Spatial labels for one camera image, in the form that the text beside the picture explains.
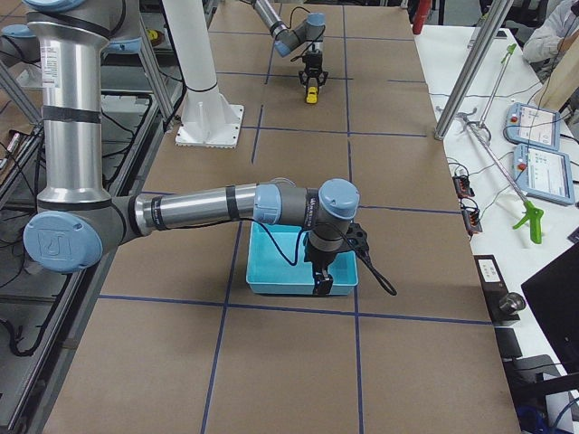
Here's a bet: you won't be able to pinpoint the aluminium frame post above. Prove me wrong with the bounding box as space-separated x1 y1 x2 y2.
434 0 514 140

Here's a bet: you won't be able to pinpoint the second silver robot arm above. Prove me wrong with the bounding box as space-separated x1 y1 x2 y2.
251 0 328 88

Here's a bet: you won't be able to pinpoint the black laptop monitor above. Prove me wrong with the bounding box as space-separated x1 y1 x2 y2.
521 244 578 373

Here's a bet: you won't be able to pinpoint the teal plastic bin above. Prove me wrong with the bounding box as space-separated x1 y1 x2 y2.
245 223 360 297

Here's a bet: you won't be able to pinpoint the white pillar with base plate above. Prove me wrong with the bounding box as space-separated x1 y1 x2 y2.
163 0 244 148

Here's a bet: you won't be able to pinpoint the teach pendant tablet lower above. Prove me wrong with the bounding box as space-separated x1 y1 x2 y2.
513 144 575 205

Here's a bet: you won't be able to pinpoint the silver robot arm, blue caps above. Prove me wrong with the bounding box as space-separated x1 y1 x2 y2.
22 1 360 296

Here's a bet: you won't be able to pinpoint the yellow beetle toy car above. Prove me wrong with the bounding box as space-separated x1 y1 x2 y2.
305 86 318 105

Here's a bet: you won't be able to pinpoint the orange black connector module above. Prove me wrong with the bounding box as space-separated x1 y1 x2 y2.
452 175 475 199
460 204 483 236

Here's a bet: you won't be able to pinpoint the black gripper body, second arm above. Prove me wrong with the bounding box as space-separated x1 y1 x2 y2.
299 52 327 80

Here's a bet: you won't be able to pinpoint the black box with metal knob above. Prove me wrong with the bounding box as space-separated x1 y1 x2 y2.
496 292 527 324

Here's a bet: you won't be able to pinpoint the silver reacher grabber pole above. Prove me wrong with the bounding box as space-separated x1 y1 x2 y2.
453 109 534 209

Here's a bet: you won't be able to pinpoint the teach pendant tablet upper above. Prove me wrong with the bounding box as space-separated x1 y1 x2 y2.
503 102 563 151

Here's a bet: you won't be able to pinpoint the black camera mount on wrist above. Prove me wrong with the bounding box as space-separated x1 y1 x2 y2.
346 222 370 258

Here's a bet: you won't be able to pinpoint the teach pendant tablet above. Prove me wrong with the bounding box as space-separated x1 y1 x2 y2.
513 144 575 205
503 102 563 151

